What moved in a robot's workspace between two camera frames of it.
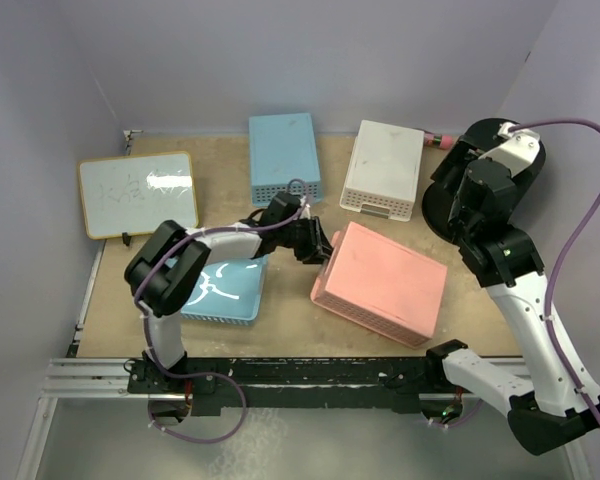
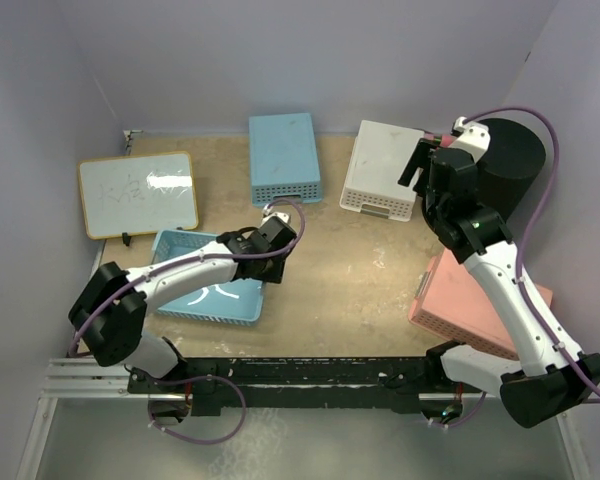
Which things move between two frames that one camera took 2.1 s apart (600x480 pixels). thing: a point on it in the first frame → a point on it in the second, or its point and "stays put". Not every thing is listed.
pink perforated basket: (381, 285) → (450, 300)
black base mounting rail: (221, 384) stays put
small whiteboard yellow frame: (136, 194) stays put
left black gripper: (317, 249) → (274, 274)
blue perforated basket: (282, 148) stays put
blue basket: (228, 291) stays put
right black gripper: (459, 156) → (420, 159)
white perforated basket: (383, 171) stays put
